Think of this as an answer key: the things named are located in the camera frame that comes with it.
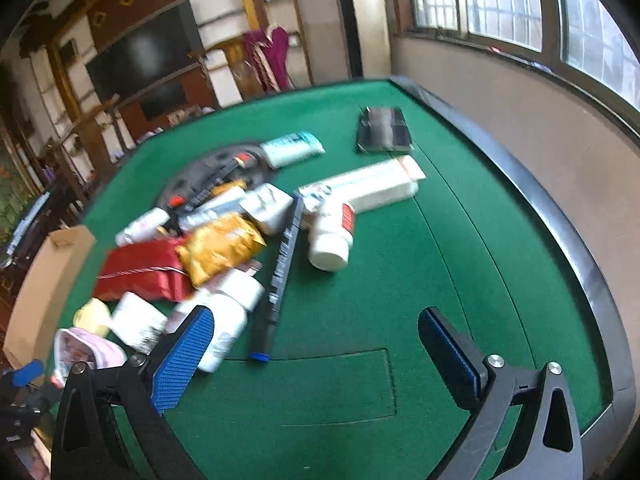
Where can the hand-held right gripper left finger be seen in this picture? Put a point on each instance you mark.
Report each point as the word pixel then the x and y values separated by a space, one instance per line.
pixel 182 360

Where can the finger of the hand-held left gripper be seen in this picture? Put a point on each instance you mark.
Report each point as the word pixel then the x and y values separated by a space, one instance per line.
pixel 29 372

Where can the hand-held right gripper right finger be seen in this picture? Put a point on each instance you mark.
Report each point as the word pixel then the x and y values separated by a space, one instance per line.
pixel 450 355

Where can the plain white bottle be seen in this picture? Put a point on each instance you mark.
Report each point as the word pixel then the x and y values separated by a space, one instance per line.
pixel 227 325

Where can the white bottle orange cap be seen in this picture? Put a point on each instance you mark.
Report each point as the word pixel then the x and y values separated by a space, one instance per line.
pixel 137 317

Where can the pink printed lidded case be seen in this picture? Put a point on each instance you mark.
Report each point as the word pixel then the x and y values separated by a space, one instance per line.
pixel 92 355

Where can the cardboard box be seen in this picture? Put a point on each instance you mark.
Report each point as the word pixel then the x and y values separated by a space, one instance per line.
pixel 45 290

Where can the pale yellow case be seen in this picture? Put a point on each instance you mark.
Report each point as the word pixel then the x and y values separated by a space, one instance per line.
pixel 94 316

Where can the red zip pouch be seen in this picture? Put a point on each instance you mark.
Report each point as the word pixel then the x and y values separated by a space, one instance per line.
pixel 142 270

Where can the gold foil packet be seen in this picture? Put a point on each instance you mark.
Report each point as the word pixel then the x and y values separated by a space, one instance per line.
pixel 220 247

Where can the blue-capped black marker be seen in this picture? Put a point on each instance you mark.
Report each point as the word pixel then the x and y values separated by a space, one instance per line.
pixel 282 270

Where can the white bottle green label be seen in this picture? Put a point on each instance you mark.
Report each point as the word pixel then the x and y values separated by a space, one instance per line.
pixel 142 227

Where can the grey tube black cap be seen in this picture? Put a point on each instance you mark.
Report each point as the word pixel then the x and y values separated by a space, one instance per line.
pixel 215 212

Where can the white bottle red label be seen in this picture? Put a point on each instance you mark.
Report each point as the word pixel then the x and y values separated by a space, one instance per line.
pixel 331 240

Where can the white square box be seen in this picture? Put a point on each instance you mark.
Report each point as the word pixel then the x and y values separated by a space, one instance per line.
pixel 267 207

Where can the orange-capped black marker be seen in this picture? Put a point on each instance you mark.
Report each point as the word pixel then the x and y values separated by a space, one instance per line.
pixel 215 181

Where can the white blue ointment box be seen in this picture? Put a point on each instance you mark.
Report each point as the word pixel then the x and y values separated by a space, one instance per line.
pixel 370 182

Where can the teal tissue pack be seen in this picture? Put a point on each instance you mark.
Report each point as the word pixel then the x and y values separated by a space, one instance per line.
pixel 292 149

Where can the small pink packet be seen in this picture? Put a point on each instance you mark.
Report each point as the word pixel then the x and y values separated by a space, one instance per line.
pixel 254 267

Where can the black mahjong table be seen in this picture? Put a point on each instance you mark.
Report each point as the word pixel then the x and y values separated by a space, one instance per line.
pixel 30 220

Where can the round table control panel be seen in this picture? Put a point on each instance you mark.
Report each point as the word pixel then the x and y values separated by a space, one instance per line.
pixel 200 170

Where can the black phone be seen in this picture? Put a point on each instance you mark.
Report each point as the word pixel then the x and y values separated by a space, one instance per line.
pixel 384 129

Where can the dark wooden chair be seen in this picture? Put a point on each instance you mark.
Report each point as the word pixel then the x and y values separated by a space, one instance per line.
pixel 95 135

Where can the wooden chair carved back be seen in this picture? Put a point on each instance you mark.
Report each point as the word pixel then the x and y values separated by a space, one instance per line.
pixel 235 67

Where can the black television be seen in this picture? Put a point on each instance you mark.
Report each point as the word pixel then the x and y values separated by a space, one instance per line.
pixel 145 52

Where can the purple fringed cloth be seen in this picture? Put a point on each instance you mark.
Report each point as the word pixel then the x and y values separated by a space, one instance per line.
pixel 267 57

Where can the window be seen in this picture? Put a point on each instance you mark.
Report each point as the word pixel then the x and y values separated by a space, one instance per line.
pixel 500 0

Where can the flower wall mural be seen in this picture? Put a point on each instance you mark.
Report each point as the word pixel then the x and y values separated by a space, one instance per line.
pixel 10 195

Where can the black wall panel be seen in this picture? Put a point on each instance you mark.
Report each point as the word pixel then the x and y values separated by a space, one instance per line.
pixel 162 100

